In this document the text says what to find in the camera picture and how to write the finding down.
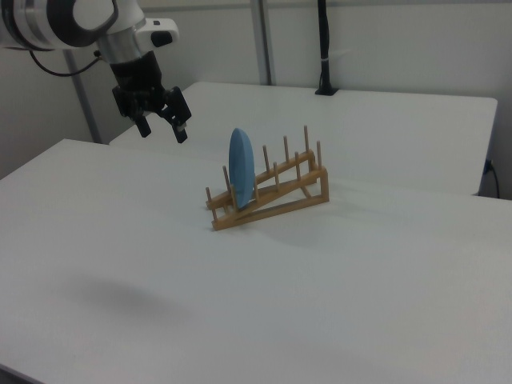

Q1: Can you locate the wooden plate rack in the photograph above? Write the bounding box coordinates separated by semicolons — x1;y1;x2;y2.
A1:
205;124;330;233

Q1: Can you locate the blue round plate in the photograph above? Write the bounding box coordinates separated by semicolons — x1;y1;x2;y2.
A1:
228;126;258;210

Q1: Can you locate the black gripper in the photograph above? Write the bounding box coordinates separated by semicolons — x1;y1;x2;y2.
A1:
107;50;193;145

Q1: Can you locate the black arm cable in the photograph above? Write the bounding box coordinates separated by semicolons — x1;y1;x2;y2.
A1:
28;48;106;78

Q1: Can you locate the aluminium frame post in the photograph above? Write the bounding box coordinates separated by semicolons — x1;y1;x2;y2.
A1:
250;0;278;86
62;50;103;144

